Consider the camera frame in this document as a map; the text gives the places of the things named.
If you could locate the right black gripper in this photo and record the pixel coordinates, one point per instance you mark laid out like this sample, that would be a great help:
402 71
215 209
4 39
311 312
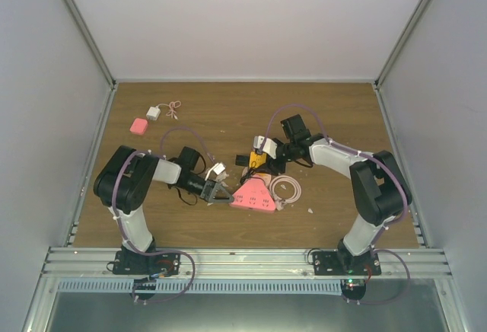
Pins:
275 167

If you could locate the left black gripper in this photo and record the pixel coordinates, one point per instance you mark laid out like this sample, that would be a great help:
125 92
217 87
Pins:
205 196

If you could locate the yellow cube socket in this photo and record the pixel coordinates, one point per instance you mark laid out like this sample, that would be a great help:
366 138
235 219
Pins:
256 160

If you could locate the pink triangular power strip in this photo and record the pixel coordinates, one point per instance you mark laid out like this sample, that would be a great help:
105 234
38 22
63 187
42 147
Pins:
254 195

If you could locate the white USB charger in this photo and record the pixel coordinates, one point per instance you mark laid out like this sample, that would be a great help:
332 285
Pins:
153 113

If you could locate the pink rectangular plug adapter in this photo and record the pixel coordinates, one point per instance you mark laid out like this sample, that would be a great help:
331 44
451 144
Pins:
139 126

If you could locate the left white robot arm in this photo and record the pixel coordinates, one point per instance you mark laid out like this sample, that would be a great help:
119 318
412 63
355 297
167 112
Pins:
124 182

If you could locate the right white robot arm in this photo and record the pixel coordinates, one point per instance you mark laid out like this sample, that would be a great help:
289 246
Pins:
380 191

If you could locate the round pink socket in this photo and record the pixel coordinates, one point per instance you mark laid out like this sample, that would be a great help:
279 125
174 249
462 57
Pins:
266 178

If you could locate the black power adapter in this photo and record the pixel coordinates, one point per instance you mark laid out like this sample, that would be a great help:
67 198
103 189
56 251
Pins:
242 160

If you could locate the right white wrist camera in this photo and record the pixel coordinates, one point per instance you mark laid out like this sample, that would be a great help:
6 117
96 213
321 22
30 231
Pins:
266 145

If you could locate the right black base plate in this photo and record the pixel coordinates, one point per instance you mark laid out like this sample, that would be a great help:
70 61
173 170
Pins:
337 263

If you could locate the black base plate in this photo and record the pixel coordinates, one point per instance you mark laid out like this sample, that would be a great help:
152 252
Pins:
130 263
337 263

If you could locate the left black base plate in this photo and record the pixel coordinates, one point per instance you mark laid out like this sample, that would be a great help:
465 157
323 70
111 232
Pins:
130 263

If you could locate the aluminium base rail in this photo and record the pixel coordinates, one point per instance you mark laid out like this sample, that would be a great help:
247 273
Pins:
423 263

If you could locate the slotted cable duct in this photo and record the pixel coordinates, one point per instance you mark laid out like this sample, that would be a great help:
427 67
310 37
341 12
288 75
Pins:
206 286

